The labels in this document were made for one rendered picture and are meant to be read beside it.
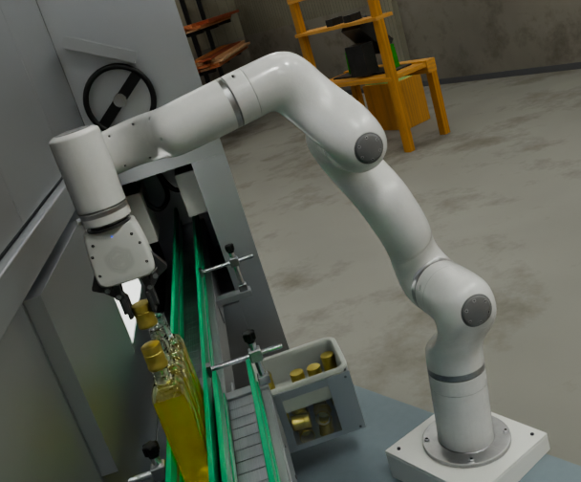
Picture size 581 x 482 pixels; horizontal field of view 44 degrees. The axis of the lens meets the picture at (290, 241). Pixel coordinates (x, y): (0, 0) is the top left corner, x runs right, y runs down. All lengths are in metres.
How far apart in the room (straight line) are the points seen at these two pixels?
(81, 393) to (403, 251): 0.63
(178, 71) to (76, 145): 1.09
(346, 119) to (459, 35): 9.12
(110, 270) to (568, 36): 8.51
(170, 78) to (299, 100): 1.05
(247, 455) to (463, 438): 0.48
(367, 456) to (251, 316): 0.81
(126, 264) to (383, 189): 0.48
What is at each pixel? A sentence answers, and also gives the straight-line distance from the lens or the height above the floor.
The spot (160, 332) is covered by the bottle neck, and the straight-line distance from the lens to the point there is 1.36.
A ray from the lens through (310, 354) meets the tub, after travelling 1.79.
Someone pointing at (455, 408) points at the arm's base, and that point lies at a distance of 1.57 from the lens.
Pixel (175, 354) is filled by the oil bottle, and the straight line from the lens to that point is 1.38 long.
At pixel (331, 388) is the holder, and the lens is 1.66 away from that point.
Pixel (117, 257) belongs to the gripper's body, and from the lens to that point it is 1.24.
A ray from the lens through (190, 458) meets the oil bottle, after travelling 1.33.
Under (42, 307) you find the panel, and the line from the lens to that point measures 1.20.
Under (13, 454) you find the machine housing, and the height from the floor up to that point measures 1.38.
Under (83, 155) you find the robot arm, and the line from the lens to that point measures 1.19.
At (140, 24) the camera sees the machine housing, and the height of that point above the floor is 1.85.
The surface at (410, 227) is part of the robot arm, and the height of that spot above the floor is 1.35.
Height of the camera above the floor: 1.81
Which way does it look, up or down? 18 degrees down
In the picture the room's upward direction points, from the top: 17 degrees counter-clockwise
